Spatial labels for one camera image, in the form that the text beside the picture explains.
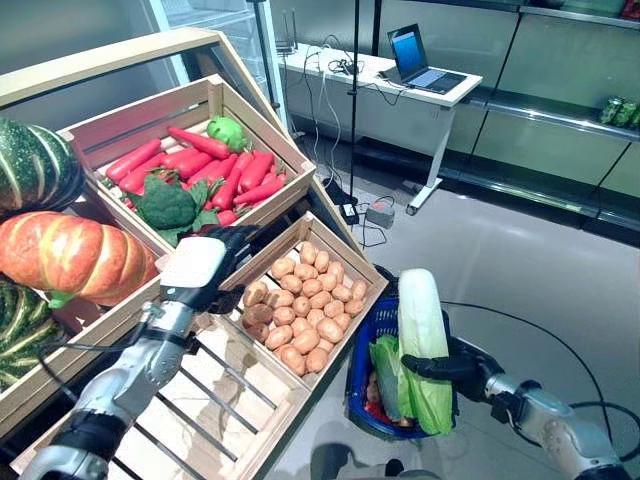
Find oblong orange pumpkin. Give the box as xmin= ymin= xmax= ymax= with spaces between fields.
xmin=0 ymin=210 xmax=160 ymax=307

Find green striped pumpkin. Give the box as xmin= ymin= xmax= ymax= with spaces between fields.
xmin=0 ymin=279 xmax=66 ymax=394
xmin=0 ymin=117 xmax=84 ymax=216

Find grey box with red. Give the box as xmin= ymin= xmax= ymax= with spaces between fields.
xmin=364 ymin=197 xmax=396 ymax=230

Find wooden display shelf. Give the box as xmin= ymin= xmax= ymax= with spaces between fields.
xmin=0 ymin=27 xmax=381 ymax=480

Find black cable bundle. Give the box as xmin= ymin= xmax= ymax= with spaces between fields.
xmin=327 ymin=57 xmax=364 ymax=76

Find green packaged goods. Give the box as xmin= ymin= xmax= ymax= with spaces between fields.
xmin=614 ymin=98 xmax=639 ymax=129
xmin=598 ymin=97 xmax=623 ymax=126

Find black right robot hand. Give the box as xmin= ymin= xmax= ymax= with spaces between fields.
xmin=401 ymin=337 xmax=504 ymax=404

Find blue plastic shopping basket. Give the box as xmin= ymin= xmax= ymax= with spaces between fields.
xmin=344 ymin=264 xmax=459 ymax=441

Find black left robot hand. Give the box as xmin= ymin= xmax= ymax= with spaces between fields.
xmin=158 ymin=224 xmax=261 ymax=316

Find light green round cabbage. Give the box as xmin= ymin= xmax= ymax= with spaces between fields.
xmin=205 ymin=115 xmax=249 ymax=154

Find steel wall shelving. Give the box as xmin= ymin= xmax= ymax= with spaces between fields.
xmin=372 ymin=0 xmax=640 ymax=236

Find dark green broccoli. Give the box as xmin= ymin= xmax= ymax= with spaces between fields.
xmin=128 ymin=172 xmax=221 ymax=246

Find green napa cabbage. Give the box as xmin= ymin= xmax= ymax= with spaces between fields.
xmin=368 ymin=334 xmax=416 ymax=421
xmin=396 ymin=268 xmax=455 ymax=436

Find black tripod stand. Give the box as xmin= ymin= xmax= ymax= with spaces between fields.
xmin=346 ymin=0 xmax=362 ymax=204

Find white hanging cable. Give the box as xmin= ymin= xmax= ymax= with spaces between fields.
xmin=317 ymin=47 xmax=341 ymax=166

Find black floor cable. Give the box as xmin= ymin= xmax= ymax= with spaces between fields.
xmin=439 ymin=299 xmax=621 ymax=451

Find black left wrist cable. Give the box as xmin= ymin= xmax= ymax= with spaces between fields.
xmin=38 ymin=304 xmax=166 ymax=401

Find open grey laptop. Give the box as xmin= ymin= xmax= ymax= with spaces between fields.
xmin=387 ymin=23 xmax=469 ymax=95

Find black router with antennas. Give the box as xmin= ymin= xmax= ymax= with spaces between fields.
xmin=274 ymin=9 xmax=299 ymax=54

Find red bell pepper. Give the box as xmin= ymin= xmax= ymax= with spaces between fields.
xmin=364 ymin=402 xmax=394 ymax=426

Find white desk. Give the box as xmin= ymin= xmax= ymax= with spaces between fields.
xmin=277 ymin=42 xmax=484 ymax=216

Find small wooden crate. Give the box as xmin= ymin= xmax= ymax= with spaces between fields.
xmin=9 ymin=304 xmax=326 ymax=480
xmin=57 ymin=74 xmax=317 ymax=251
xmin=219 ymin=210 xmax=390 ymax=391

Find large wooden crate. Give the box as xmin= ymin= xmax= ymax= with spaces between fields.
xmin=0 ymin=192 xmax=176 ymax=426

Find red carrot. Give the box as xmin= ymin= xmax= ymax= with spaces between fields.
xmin=118 ymin=152 xmax=167 ymax=195
xmin=164 ymin=148 xmax=215 ymax=180
xmin=232 ymin=178 xmax=286 ymax=206
xmin=104 ymin=138 xmax=163 ymax=184
xmin=167 ymin=126 xmax=232 ymax=160
xmin=237 ymin=150 xmax=276 ymax=194
xmin=211 ymin=152 xmax=256 ymax=211

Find white glass door cabinet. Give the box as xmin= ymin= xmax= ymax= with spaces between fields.
xmin=139 ymin=0 xmax=291 ymax=131

